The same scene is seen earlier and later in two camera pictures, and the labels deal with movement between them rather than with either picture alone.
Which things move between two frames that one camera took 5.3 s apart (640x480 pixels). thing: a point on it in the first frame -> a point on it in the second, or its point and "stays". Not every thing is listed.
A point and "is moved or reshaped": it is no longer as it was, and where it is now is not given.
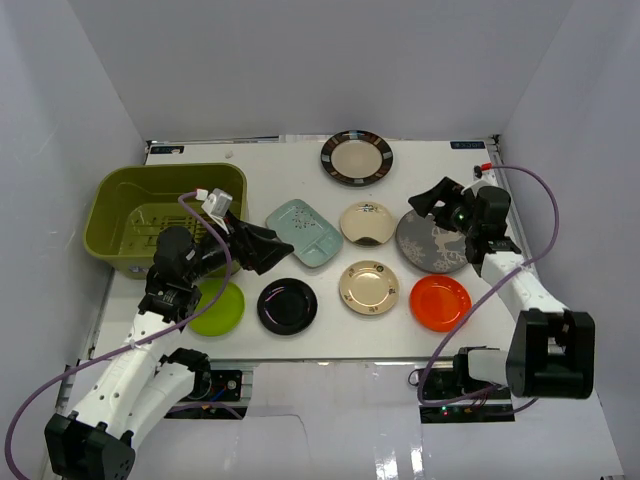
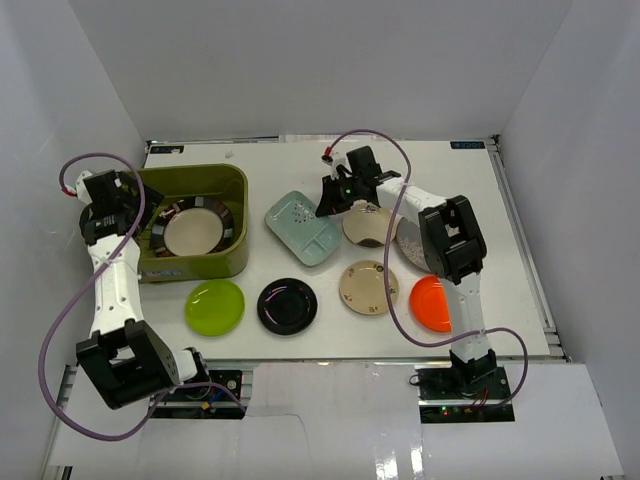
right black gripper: x=424 y=203 -> x=331 y=203
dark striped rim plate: x=356 y=158 is moved or reshaped
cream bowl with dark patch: x=367 y=223 stays
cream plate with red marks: x=369 y=288 stays
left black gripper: x=240 y=244 -> x=142 y=201
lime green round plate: x=224 y=314 stays
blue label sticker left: x=166 y=149 stays
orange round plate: x=440 y=303 stays
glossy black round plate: x=287 y=306 stays
